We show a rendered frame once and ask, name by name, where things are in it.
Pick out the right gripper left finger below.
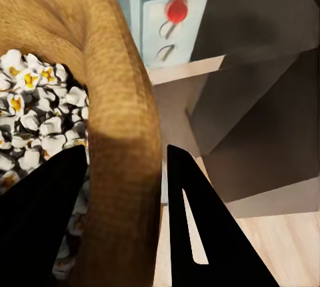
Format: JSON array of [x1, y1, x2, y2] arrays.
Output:
[[0, 144, 87, 287]]

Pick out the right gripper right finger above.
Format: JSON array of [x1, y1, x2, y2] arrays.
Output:
[[166, 145, 280, 287]]

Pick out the popcorn bag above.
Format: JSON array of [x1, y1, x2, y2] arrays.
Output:
[[0, 0, 169, 287]]

